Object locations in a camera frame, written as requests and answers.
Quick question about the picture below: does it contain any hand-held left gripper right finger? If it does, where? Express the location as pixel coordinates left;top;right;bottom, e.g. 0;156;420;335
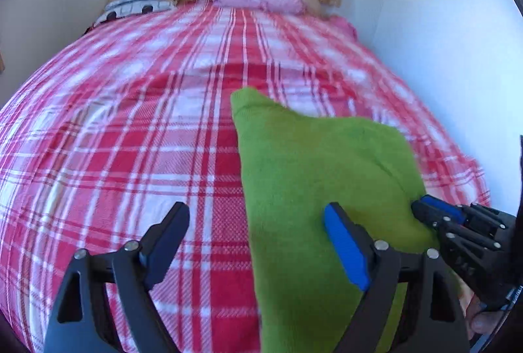
324;203;470;353

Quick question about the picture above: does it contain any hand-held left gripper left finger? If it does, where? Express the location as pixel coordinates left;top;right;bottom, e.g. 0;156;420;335
43;201;191;353

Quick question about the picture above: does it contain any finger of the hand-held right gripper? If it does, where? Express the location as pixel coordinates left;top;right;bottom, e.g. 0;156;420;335
411;200;505;252
421;194;470;225

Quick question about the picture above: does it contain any green striped sweater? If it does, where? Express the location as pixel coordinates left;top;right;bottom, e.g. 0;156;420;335
230;87;464;353

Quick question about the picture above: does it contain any person's right hand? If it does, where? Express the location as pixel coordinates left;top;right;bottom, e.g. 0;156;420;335
466;283;504;342

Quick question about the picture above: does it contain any red plaid blanket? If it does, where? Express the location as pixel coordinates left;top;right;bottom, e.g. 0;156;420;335
0;0;493;353

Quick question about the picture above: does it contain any pink cloth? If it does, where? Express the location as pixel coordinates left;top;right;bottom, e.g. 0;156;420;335
327;15;359;40

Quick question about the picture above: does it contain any black and white patterned pillow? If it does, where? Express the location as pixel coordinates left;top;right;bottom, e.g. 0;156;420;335
92;0;183;29

